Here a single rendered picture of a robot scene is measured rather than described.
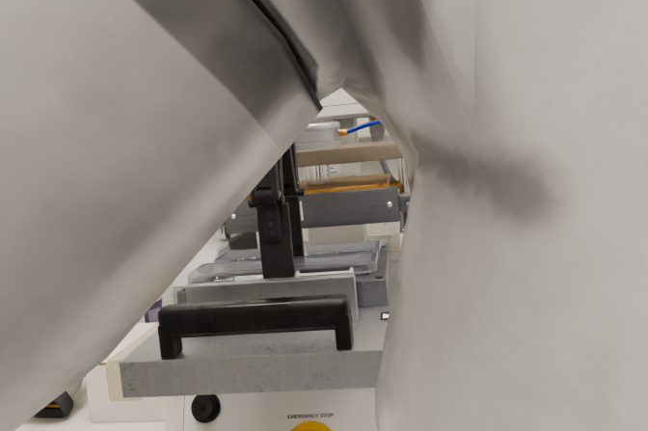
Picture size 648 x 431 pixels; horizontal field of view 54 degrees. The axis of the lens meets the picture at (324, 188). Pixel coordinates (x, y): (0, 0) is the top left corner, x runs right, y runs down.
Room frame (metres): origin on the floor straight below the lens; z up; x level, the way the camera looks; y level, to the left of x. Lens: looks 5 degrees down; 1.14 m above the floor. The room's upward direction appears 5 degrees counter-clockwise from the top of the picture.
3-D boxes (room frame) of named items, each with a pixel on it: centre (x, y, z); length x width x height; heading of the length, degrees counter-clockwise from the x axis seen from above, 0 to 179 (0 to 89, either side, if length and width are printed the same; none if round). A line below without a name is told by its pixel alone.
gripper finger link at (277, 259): (0.59, 0.05, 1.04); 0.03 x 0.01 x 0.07; 83
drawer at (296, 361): (0.62, 0.05, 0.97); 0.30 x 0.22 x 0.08; 173
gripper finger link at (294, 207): (0.65, 0.04, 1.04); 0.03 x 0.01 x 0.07; 83
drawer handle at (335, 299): (0.48, 0.06, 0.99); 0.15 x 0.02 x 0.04; 83
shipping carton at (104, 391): (0.96, 0.29, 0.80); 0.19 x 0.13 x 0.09; 169
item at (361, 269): (0.62, 0.05, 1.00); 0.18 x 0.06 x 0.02; 83
